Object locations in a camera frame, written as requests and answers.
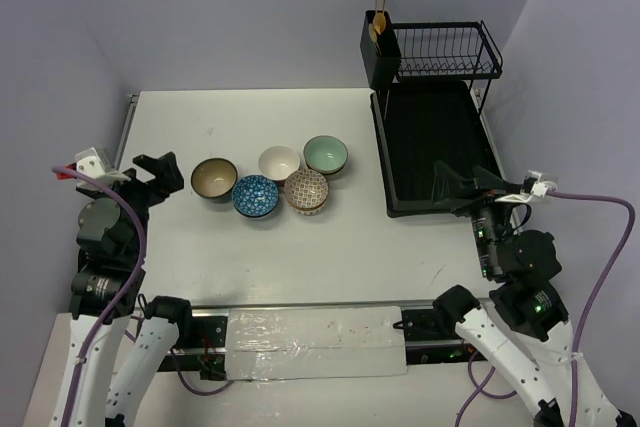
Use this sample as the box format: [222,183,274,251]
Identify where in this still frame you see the mint green bowl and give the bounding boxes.
[303,135,348,175]

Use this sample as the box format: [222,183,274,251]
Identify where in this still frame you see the black wire upper rack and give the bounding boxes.
[392,20,503,82]

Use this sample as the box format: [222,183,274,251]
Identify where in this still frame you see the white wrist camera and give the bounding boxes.
[496,170,558,204]
[54,147,130,189]

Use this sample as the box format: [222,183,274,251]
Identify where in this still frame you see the brown beige bowl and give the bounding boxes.
[190,158,239,203]

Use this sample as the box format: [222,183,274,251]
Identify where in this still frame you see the white taped sheet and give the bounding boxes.
[225,306,407,381]

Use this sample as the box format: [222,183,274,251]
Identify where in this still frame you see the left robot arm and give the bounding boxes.
[49,148,196,426]

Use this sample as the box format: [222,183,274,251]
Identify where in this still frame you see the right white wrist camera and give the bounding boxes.
[496,170,558,204]

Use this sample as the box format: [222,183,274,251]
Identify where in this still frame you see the gold spoon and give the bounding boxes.
[369,11,386,55]

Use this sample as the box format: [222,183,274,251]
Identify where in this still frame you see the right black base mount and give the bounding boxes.
[393,307,475,366]

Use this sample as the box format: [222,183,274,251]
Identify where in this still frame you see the brown lattice pattern bowl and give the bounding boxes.
[284,169,329,215]

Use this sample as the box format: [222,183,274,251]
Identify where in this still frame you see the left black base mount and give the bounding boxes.
[158,311,229,381]

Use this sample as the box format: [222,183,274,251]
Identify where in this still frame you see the black dish rack tray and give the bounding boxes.
[370,80,501,218]

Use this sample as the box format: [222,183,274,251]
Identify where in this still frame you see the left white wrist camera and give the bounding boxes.
[54,147,130,189]

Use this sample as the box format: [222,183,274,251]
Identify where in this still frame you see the white red bowl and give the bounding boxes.
[258,146,300,182]

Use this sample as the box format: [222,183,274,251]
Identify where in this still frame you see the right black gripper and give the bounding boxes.
[429,157,522,275]

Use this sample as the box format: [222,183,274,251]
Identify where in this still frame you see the black cutlery holder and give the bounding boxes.
[360,10,401,91]

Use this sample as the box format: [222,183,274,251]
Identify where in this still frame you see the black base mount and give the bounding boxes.
[393,307,475,366]
[158,311,229,381]

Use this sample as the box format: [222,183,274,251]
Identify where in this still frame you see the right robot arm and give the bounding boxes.
[432,161,636,426]

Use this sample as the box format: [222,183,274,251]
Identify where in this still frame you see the blue geometric pattern bowl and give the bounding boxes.
[232,175,279,218]

